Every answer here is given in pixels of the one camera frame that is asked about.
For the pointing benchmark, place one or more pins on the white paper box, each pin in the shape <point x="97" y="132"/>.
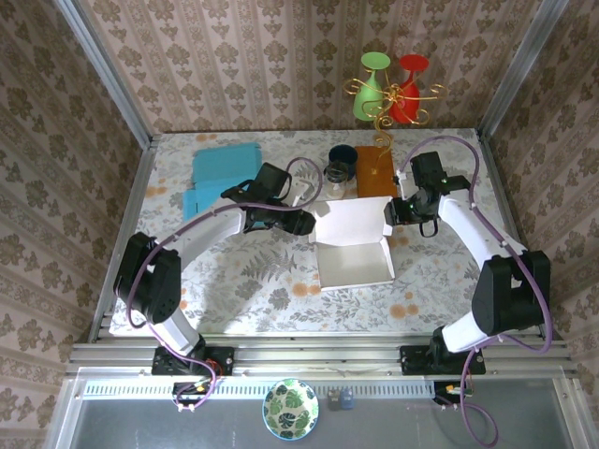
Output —
<point x="351" y="262"/>

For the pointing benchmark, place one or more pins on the blue paper box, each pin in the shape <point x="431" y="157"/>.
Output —
<point x="220" y="163"/>

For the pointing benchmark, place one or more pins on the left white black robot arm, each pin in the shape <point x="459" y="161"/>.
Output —
<point x="206" y="238"/>

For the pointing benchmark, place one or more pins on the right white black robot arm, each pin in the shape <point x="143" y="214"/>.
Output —
<point x="461" y="229"/>

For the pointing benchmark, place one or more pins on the glass jar with sugar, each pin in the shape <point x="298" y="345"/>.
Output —
<point x="337" y="187"/>

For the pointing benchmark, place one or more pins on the dark blue cup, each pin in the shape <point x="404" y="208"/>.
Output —
<point x="344" y="154"/>

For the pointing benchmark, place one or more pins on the red wine glass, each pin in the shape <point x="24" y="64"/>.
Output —
<point x="404" y="110"/>

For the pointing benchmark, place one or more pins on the green wine glass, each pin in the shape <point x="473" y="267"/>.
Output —
<point x="367" y="100"/>

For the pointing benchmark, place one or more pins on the small dark grey object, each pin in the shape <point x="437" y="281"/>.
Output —
<point x="333" y="400"/>

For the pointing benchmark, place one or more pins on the small blue object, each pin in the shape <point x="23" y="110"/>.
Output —
<point x="346" y="400"/>

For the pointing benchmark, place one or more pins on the leaf pattern bowl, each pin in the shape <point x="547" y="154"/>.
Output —
<point x="290" y="409"/>

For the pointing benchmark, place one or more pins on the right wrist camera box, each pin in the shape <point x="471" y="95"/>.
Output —
<point x="401" y="178"/>

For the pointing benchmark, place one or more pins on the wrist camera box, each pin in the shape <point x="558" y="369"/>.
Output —
<point x="401" y="178"/>
<point x="302" y="189"/>

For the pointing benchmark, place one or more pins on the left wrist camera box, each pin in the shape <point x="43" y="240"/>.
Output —
<point x="302" y="189"/>

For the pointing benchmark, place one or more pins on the aluminium side rail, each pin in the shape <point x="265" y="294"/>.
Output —
<point x="500" y="187"/>
<point x="136" y="187"/>

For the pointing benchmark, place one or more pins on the aluminium front rail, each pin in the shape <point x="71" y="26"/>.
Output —
<point x="318" y="355"/>

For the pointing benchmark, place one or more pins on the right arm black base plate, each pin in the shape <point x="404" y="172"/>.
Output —
<point x="412" y="360"/>

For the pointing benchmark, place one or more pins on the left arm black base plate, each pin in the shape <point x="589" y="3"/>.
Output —
<point x="222" y="360"/>

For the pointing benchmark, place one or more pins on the aluminium frame post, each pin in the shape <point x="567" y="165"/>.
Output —
<point x="520" y="70"/>
<point x="111" y="79"/>

